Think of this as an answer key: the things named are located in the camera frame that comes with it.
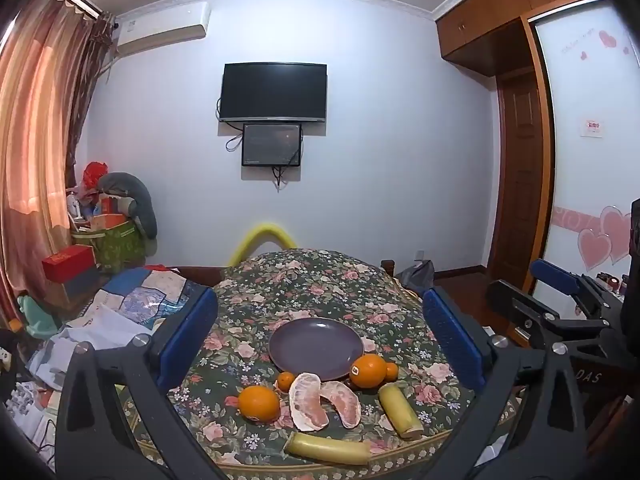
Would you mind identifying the red plush decoration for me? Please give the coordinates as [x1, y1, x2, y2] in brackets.
[82, 161, 109, 194]

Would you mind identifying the white heart-print wardrobe door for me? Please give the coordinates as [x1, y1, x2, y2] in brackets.
[529, 0, 640, 301]

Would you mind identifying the large orange with sticker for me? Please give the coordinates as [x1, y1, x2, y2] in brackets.
[349, 353, 389, 390]

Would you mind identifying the dark wooden bed frame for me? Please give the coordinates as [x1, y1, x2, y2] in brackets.
[165, 265, 227, 287]

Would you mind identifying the brown curtain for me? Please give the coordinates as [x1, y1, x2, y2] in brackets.
[67, 10, 119, 171]

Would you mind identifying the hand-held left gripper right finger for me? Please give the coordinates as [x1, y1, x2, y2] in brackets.
[422, 286, 596, 480]

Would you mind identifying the black wall television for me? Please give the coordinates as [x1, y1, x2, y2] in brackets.
[220, 62, 328, 124]

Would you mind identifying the red box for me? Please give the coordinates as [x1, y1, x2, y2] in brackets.
[41, 245, 96, 284]

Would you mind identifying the pink curtain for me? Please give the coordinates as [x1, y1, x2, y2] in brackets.
[0, 0, 98, 313]

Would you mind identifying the grey backpack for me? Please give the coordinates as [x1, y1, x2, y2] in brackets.
[396, 259, 436, 295]

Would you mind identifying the yellow banana piece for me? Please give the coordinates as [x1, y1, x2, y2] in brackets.
[377, 382, 424, 441]
[285, 432, 372, 466]

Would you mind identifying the brown wooden door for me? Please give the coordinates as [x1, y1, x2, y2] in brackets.
[492, 17, 555, 277]

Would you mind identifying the patchwork quilt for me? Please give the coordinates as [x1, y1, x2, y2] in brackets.
[90, 266, 202, 332]

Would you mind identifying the green floral box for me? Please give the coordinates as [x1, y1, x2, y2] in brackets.
[72, 217, 147, 272]

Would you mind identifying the white air conditioner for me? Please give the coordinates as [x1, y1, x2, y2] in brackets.
[114, 2, 212, 56]

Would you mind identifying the small black monitor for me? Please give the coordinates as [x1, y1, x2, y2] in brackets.
[241, 122, 304, 168]

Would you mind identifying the floral tablecloth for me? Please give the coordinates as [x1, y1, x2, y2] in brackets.
[117, 248, 521, 480]

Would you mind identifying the peeled pomelo segment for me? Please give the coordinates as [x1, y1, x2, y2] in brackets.
[320, 381, 362, 429]
[289, 372, 331, 432]

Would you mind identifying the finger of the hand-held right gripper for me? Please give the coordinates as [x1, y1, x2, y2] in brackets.
[530, 258, 626, 318]
[486, 279, 608, 348]

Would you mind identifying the blue grey box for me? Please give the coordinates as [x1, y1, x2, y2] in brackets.
[59, 264, 103, 302]

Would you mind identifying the grey pillow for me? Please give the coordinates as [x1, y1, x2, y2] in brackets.
[96, 172, 159, 241]

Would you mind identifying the purple plate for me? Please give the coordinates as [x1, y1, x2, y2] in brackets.
[268, 317, 364, 382]

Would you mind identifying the wooden overhead cabinet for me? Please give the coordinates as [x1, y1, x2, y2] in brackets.
[434, 0, 607, 78]

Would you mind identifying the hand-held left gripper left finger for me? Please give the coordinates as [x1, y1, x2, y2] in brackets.
[54, 285, 236, 480]

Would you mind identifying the pile of white papers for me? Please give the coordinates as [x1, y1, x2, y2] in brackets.
[27, 304, 157, 393]

